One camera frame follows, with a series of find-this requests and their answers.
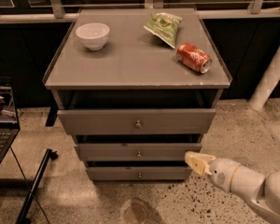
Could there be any grey top drawer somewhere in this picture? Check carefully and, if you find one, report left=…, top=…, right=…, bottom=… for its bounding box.
left=58, top=108, right=216, bottom=135

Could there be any grey bottom drawer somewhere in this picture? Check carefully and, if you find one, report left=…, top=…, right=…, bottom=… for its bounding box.
left=87, top=166, right=191, bottom=181

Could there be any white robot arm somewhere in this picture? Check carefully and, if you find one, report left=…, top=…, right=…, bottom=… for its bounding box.
left=185, top=151, right=280, bottom=224

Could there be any grey drawer cabinet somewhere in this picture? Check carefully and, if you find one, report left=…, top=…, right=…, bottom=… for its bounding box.
left=44, top=8, right=231, bottom=171

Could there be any grey drawer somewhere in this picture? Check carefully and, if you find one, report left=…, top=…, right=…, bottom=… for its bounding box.
left=87, top=166, right=191, bottom=181
left=75, top=143, right=202, bottom=161
left=58, top=108, right=216, bottom=135

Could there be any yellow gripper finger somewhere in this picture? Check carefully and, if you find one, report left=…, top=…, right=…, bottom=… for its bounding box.
left=185, top=151, right=216, bottom=175

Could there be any black cable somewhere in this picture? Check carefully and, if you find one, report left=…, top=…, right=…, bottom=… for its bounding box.
left=9, top=147, right=51, bottom=224

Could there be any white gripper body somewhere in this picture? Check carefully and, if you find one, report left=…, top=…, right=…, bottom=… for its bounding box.
left=209, top=158, right=240, bottom=192

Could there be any white ceramic bowl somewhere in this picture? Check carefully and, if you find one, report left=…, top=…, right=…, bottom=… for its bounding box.
left=76, top=22, right=110, bottom=50

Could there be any grey middle drawer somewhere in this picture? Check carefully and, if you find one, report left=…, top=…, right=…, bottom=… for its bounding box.
left=75, top=143, right=202, bottom=161

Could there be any black stand leg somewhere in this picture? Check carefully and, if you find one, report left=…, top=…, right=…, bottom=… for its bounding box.
left=16, top=148, right=58, bottom=224

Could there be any black laptop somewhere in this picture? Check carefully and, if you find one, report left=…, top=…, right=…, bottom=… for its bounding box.
left=0, top=77, right=20, bottom=163

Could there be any green chip bag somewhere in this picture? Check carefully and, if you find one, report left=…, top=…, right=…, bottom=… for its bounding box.
left=144, top=12, right=183, bottom=49

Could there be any red soda can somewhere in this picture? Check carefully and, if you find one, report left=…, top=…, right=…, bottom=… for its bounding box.
left=176, top=43, right=212, bottom=74

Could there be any white diagonal pillar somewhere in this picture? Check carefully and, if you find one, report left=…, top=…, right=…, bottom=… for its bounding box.
left=248, top=46, right=280, bottom=110

